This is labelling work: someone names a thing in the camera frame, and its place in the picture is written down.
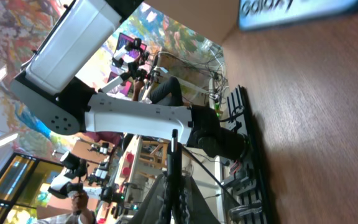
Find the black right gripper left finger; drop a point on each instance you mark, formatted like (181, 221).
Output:
(154, 208)

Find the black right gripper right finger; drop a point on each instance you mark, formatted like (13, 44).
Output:
(200, 213)

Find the blue Galaxy smartphone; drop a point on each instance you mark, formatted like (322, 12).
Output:
(264, 14)

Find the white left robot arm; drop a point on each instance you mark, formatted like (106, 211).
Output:
(48, 86)

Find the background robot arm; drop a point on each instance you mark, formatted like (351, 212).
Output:
(112, 185)

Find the person in background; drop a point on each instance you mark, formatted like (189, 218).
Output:
(167, 93)

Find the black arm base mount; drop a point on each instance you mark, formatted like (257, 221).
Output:
(247, 183)

